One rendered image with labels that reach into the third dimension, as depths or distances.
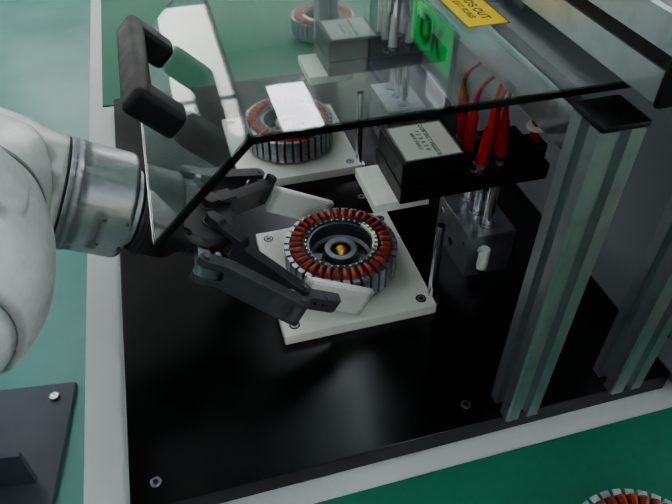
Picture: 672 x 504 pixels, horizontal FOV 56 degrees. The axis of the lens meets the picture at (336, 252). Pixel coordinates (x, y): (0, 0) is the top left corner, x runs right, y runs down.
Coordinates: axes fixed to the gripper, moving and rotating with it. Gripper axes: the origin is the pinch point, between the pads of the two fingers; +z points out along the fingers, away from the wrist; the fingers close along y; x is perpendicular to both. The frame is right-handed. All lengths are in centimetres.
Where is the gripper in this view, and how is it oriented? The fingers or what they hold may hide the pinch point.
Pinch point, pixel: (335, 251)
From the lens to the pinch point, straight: 63.1
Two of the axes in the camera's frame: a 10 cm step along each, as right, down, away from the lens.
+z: 8.4, 1.9, 5.0
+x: 4.6, -7.3, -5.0
